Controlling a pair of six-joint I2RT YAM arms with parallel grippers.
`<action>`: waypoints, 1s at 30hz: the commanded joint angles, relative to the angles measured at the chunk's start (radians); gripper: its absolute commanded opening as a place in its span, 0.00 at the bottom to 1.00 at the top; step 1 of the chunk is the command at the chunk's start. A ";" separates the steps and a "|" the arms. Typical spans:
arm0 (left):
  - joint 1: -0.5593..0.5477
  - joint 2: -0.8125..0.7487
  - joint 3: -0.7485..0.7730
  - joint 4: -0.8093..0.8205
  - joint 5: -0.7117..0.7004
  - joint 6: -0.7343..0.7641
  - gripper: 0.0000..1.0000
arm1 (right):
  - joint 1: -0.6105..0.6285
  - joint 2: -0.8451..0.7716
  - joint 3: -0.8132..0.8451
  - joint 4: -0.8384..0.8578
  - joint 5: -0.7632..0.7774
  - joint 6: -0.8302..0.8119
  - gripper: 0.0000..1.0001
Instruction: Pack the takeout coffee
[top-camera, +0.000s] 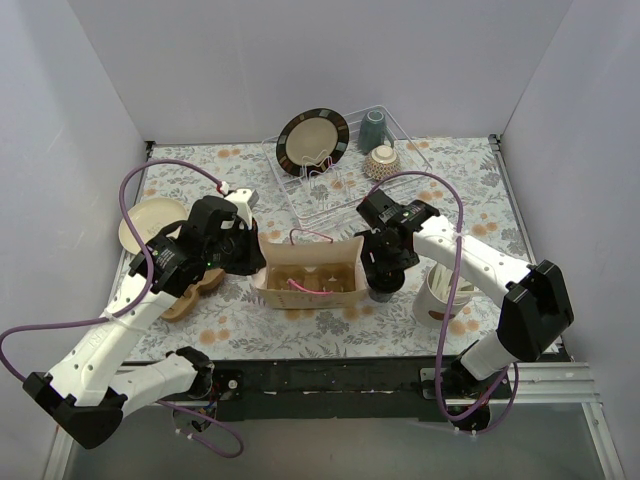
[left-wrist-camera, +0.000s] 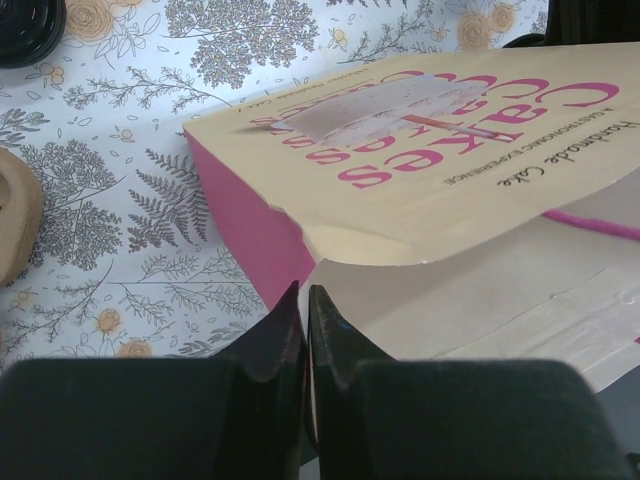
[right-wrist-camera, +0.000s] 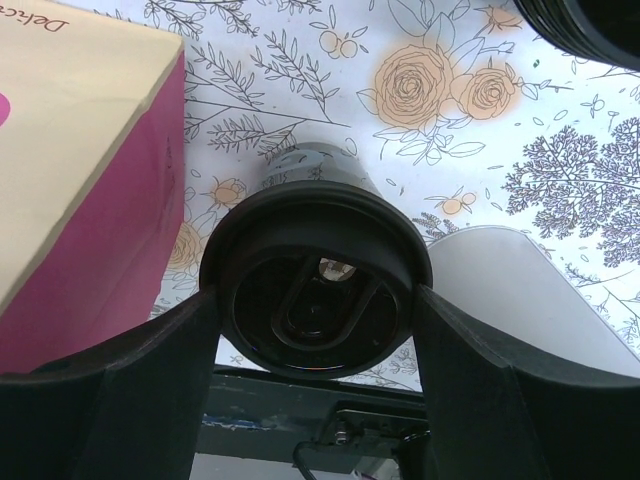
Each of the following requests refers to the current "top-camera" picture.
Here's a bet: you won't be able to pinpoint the white cup with stirrers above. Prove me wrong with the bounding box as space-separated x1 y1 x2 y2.
412 264 478 329

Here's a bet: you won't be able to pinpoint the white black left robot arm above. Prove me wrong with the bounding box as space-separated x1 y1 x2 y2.
23 189 266 449

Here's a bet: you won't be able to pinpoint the grey green mug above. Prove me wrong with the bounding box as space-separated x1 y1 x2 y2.
357 109 394 154

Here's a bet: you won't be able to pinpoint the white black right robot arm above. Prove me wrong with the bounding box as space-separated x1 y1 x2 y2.
357 190 574 398

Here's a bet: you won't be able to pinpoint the white wire dish rack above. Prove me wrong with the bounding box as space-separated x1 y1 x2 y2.
261 105 431 231

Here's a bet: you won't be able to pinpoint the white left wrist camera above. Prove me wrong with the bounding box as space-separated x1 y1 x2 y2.
224 188 259 229

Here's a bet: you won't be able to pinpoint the dark rimmed plate in rack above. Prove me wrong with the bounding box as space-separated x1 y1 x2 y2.
276 108 350 177

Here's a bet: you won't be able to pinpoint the paper bag pink handles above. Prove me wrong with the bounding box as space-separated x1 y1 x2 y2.
251 237 368 310

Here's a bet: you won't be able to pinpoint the aluminium frame rail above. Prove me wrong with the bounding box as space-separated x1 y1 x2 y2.
45 392 625 479

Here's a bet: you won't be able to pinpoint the cream plate on table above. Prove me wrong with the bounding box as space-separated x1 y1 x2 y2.
118 198 188 254

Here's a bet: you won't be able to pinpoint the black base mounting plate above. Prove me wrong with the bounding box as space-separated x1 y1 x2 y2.
212 356 445 422

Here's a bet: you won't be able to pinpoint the brown cardboard cup carrier stack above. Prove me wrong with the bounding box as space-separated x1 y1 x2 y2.
160 269 225 323

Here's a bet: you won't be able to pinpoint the patterned ceramic bowl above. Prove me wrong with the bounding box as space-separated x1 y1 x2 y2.
363 145 400 181

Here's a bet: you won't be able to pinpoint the dark translucent takeout cup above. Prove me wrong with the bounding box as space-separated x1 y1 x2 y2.
369 288 394 303

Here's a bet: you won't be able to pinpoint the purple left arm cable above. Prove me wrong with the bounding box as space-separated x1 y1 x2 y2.
0 158 246 460

